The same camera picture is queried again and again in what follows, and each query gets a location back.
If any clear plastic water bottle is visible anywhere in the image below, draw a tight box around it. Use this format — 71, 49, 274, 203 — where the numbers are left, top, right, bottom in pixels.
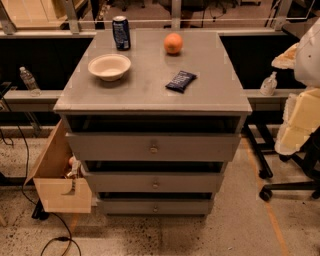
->
19, 66, 41, 97

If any grey top drawer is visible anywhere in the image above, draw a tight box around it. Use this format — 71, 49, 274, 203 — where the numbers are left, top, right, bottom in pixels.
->
66, 133, 240, 162

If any clear sanitizer pump bottle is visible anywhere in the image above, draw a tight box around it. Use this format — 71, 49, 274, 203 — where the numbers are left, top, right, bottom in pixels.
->
260, 72, 277, 96

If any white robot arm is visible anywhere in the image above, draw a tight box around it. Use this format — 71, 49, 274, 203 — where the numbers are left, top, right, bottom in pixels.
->
271, 19, 320, 155

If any black office chair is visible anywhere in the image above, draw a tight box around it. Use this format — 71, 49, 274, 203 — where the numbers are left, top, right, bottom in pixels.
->
259, 126, 320, 202

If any grey bottom drawer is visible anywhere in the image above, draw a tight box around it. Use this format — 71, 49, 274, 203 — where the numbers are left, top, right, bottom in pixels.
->
97, 192, 213, 215

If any orange fruit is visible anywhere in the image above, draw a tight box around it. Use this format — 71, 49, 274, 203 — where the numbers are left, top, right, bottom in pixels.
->
164, 33, 183, 54

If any grey metal rail bench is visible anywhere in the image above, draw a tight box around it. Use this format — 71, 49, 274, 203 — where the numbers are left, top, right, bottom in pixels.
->
1, 89, 303, 112

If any black power cable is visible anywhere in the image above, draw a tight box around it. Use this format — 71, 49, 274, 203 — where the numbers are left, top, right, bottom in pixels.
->
0, 96, 82, 256

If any grey drawer cabinet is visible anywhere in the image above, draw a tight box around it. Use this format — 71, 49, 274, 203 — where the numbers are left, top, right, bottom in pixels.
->
53, 28, 253, 217

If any grey drawer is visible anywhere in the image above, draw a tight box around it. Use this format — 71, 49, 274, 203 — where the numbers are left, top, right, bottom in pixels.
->
66, 133, 240, 162
97, 192, 213, 215
82, 161, 226, 193

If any dark blue snack bag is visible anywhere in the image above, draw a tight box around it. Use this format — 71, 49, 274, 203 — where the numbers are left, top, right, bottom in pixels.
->
166, 71, 197, 93

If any grey middle drawer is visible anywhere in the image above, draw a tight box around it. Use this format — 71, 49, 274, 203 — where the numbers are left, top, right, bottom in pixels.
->
82, 161, 226, 193

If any cardboard box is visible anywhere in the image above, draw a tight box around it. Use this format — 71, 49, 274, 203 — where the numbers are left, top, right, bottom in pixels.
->
25, 121, 92, 213

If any white paper bowl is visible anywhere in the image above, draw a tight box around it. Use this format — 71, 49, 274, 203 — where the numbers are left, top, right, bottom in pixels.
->
88, 54, 131, 82

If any blue soda can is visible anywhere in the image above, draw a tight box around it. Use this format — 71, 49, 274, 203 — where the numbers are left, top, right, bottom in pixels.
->
112, 16, 131, 50

